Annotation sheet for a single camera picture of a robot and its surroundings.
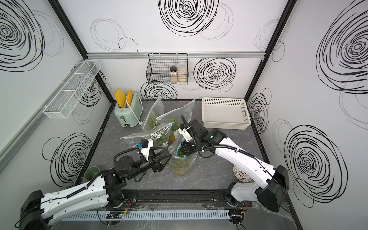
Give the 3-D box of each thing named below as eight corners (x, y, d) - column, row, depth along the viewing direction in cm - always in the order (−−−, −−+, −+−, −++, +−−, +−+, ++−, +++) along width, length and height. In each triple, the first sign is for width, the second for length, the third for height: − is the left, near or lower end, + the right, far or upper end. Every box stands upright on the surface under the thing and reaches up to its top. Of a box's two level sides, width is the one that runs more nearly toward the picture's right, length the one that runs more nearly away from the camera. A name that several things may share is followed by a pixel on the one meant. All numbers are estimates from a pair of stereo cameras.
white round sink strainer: (228, 172, 85) (230, 170, 82) (233, 166, 88) (235, 163, 84) (245, 187, 80) (248, 185, 77) (249, 180, 82) (252, 178, 79)
